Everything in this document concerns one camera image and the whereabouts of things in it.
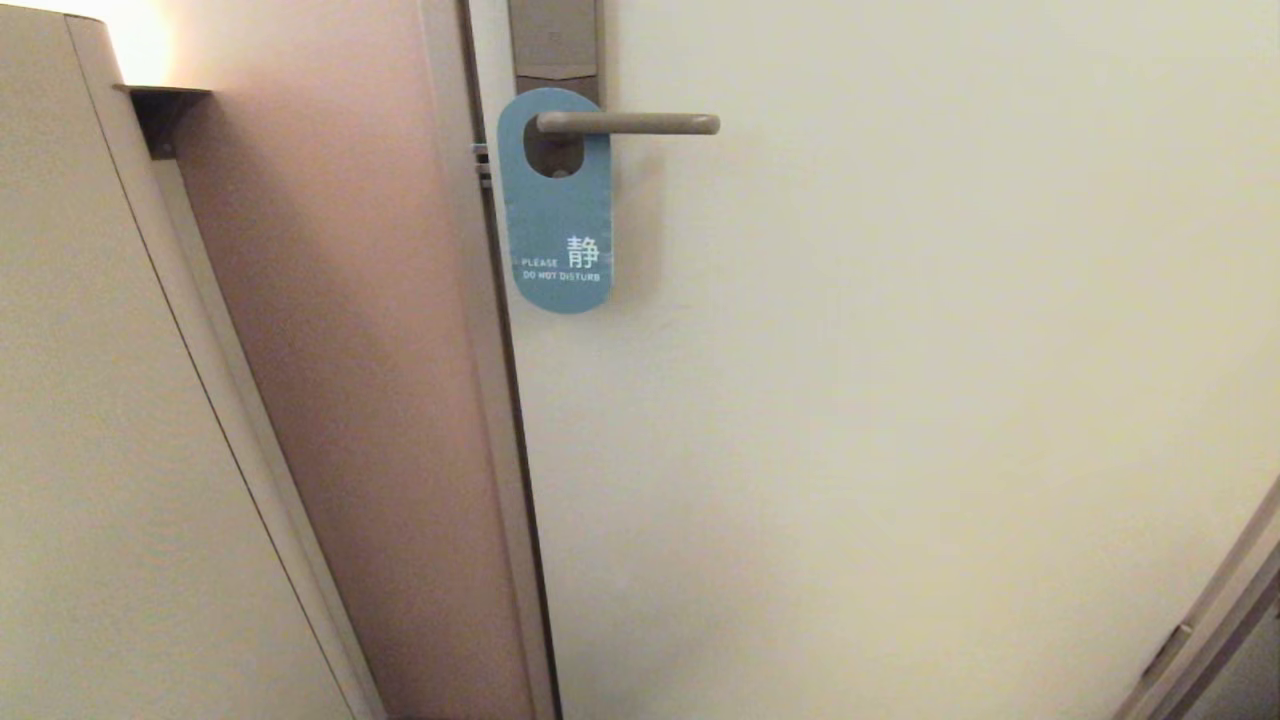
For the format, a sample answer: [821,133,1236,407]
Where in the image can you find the dark wall lamp shelf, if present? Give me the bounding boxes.
[110,83,211,159]

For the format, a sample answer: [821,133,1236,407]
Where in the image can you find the brown side door frame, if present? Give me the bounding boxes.
[1108,475,1280,720]

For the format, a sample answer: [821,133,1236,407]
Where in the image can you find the blue and white door hanger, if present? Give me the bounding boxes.
[497,88,614,315]

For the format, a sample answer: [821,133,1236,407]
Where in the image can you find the brown metal lock plate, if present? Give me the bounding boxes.
[507,0,603,179]

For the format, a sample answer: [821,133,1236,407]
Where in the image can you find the beige metal door handle lever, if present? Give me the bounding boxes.
[536,111,721,137]

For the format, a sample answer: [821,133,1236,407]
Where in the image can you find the beige curved wall panel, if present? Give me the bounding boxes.
[0,5,386,720]

